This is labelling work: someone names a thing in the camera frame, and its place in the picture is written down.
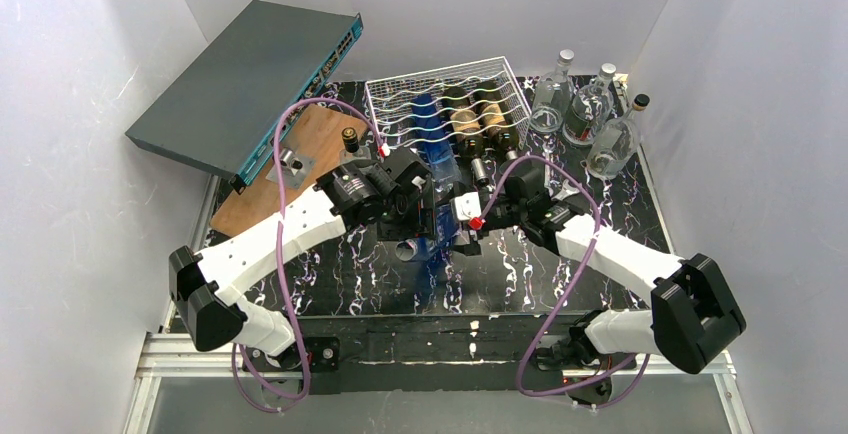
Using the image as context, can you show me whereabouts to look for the wooden board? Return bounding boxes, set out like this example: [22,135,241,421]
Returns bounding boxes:
[210,105,366,237]

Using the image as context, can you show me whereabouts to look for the purple cable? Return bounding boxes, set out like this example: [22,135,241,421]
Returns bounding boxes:
[480,153,654,411]
[230,98,392,415]

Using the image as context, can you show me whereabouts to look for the metal plate with cylinder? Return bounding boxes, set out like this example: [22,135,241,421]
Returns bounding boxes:
[280,147,316,190]

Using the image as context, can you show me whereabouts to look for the amber labelled bottle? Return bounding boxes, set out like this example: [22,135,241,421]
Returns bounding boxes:
[340,127,372,164]

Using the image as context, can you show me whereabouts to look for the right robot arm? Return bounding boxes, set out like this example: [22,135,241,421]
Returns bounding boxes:
[450,156,747,374]

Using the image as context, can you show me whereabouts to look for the dark wine bottle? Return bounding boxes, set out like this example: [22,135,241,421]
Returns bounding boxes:
[442,87,490,187]
[472,81,519,162]

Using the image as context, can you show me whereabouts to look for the grey network switch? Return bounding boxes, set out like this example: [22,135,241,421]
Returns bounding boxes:
[125,0,363,192]

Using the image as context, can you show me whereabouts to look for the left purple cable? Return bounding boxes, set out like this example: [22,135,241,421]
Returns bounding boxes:
[230,98,392,415]

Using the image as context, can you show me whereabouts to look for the clear bottle blue label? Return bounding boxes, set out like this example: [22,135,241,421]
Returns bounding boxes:
[586,93,650,180]

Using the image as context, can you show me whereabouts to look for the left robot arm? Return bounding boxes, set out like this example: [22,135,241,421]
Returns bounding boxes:
[168,148,433,356]

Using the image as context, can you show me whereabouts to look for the clear bottle green label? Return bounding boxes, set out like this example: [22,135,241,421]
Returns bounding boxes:
[529,49,575,134]

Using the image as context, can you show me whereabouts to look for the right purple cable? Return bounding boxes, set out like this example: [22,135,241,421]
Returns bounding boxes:
[480,153,654,411]

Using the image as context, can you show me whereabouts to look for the aluminium frame rail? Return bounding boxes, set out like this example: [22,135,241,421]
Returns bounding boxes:
[122,172,755,434]

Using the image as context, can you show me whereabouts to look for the white wire wine rack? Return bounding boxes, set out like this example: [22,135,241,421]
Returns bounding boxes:
[366,57,530,160]

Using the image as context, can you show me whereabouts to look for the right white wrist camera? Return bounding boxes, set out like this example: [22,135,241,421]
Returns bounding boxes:
[450,191,484,231]

